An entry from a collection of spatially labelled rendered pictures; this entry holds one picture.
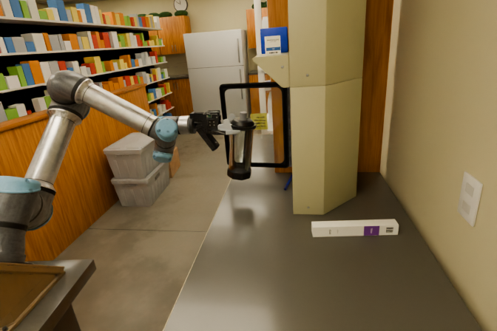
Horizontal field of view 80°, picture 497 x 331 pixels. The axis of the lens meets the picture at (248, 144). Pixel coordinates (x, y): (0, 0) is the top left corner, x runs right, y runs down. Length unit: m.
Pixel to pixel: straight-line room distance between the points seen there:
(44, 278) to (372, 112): 1.31
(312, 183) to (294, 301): 0.42
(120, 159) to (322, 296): 2.64
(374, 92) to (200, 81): 5.04
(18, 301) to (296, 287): 0.70
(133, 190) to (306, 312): 2.68
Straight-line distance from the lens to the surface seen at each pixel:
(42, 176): 1.18
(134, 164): 3.14
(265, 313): 0.82
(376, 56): 1.37
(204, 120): 1.16
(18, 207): 1.02
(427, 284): 0.95
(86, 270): 1.10
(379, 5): 1.37
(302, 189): 1.09
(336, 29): 1.00
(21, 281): 1.00
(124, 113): 1.09
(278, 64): 0.96
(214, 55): 6.04
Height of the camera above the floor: 1.56
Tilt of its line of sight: 19 degrees down
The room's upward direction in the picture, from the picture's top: 4 degrees counter-clockwise
